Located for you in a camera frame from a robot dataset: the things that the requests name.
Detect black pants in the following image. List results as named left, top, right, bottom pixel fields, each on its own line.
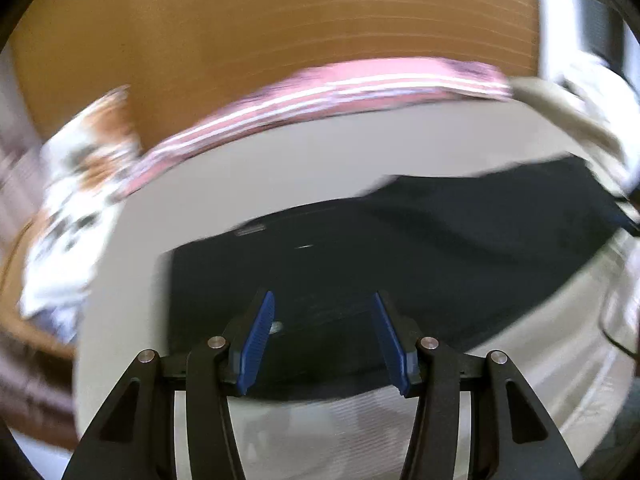
left=159, top=155, right=640, bottom=403

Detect pink striped pillow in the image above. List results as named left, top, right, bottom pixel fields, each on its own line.
left=117, top=57, right=516, bottom=201

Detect orange white patterned pillow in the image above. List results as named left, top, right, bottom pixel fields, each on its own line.
left=17, top=85, right=146, bottom=321

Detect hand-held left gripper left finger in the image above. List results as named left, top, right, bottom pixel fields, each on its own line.
left=61, top=290, right=277, bottom=480

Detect wooden headboard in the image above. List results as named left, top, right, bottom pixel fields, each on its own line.
left=10, top=0, right=543, bottom=151

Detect beige bed mat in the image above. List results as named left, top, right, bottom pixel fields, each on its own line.
left=72, top=95, right=640, bottom=480

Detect beige cloth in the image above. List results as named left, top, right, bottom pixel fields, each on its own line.
left=510, top=52, right=640, bottom=196

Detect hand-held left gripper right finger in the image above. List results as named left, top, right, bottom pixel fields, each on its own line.
left=371, top=291, right=583, bottom=480

